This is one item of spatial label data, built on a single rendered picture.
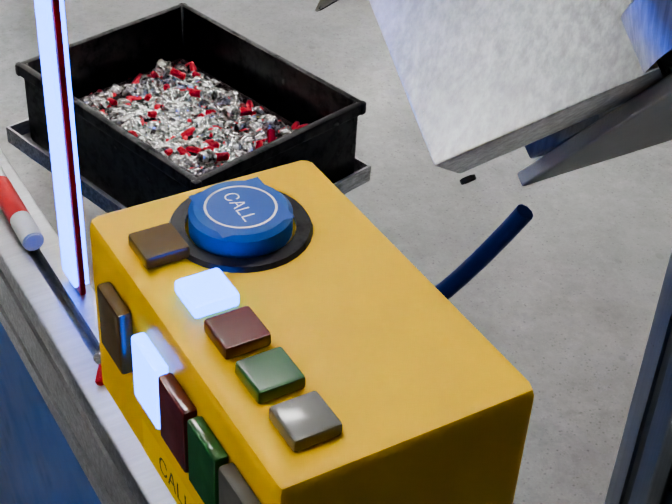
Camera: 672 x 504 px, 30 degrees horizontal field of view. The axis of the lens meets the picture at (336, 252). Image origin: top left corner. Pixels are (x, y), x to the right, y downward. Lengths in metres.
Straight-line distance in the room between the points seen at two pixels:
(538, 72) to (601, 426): 1.25
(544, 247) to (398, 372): 1.90
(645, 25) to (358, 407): 0.41
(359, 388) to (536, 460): 1.50
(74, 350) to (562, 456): 1.26
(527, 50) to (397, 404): 0.42
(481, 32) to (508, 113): 0.05
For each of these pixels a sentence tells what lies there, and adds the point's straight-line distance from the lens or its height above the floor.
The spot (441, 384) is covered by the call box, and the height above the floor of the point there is 1.07.
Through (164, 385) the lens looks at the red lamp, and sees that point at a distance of 0.44.
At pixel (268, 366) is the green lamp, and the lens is 0.42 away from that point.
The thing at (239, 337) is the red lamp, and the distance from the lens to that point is 0.43.
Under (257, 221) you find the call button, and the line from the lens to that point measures 0.47.
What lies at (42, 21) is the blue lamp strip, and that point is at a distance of 0.70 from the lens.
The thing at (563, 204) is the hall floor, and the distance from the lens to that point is 2.44.
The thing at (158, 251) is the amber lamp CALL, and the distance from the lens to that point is 0.46.
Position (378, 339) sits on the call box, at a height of 1.07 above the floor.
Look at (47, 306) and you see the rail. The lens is 0.79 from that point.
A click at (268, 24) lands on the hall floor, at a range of 2.98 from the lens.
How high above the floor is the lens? 1.36
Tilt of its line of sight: 37 degrees down
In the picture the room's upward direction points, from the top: 4 degrees clockwise
